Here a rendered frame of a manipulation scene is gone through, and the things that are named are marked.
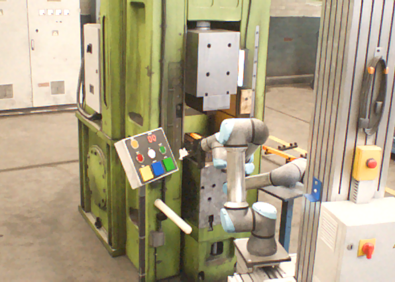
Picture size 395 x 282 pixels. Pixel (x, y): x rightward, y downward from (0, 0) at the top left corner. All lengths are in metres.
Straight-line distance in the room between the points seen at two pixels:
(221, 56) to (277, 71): 7.89
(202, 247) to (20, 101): 5.32
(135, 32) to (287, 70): 8.00
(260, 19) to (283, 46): 7.56
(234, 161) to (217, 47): 1.06
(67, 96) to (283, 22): 4.93
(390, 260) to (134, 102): 2.13
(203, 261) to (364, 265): 1.75
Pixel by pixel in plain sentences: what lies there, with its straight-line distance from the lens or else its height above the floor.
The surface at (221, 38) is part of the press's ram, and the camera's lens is 3.22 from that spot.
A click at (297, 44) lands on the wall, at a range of 11.33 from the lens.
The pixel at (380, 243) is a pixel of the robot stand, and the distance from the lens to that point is 2.06.
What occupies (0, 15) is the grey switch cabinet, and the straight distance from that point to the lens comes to 8.08.
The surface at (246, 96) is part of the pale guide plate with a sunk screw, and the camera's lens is 3.55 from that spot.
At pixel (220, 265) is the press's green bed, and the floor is 0.13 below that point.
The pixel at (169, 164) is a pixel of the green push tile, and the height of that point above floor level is 1.01.
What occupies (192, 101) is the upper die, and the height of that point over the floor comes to 1.30.
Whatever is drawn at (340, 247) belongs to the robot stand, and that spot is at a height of 1.13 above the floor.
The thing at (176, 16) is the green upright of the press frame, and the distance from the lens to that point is 3.21.
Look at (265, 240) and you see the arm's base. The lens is 2.47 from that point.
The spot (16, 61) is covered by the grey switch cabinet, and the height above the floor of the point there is 0.83.
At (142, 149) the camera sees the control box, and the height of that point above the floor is 1.12.
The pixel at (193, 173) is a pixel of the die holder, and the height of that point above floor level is 0.84.
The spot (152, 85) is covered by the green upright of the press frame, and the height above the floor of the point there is 1.43.
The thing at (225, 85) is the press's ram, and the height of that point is 1.43.
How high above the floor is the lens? 2.05
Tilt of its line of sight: 17 degrees down
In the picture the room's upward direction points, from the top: 2 degrees clockwise
